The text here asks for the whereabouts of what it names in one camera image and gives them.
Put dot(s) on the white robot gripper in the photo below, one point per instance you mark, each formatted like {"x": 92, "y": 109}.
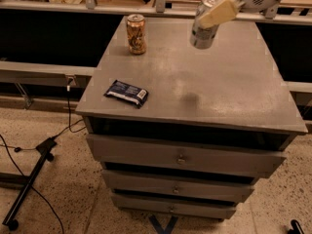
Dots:
{"x": 227, "y": 10}

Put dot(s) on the silver green 7up can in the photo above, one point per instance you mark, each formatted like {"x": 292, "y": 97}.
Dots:
{"x": 202, "y": 37}

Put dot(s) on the orange gold soda can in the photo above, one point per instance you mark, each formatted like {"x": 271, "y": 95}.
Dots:
{"x": 136, "y": 34}

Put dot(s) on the grey drawer cabinet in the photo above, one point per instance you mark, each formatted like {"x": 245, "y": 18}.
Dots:
{"x": 230, "y": 95}

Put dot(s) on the dark blue snack packet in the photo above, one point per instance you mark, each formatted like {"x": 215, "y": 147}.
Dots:
{"x": 128, "y": 93}

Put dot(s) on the top grey drawer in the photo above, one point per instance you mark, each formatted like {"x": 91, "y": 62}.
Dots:
{"x": 184, "y": 156}

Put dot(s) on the grey drawer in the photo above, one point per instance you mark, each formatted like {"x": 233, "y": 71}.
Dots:
{"x": 184, "y": 156}
{"x": 177, "y": 186}
{"x": 174, "y": 207}

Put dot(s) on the middle grey drawer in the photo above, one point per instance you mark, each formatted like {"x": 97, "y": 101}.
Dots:
{"x": 177, "y": 186}

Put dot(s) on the bottom grey drawer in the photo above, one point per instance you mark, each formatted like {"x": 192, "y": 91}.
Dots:
{"x": 174, "y": 207}

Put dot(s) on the black stand leg with wheel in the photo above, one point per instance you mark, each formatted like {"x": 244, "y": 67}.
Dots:
{"x": 23, "y": 183}

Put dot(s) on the black object at floor corner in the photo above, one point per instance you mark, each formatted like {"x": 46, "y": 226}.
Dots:
{"x": 296, "y": 228}

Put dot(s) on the grey metal shelf rail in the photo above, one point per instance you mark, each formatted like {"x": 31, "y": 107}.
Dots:
{"x": 97, "y": 8}

